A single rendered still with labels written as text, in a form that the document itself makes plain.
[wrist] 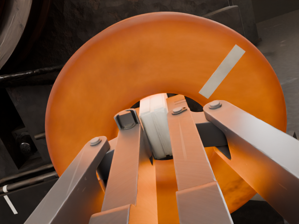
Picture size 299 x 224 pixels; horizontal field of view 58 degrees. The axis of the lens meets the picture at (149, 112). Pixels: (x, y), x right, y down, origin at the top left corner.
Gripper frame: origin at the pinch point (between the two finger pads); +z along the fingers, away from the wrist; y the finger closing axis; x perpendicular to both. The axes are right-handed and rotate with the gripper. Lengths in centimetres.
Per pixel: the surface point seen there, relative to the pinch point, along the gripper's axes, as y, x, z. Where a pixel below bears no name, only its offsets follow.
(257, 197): 7.1, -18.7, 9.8
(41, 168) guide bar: -27.9, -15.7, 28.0
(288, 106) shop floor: 75, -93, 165
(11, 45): -19.0, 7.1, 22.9
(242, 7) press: 135, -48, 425
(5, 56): -20.6, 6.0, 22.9
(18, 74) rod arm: -19.6, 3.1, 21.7
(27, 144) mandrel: -31.2, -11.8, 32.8
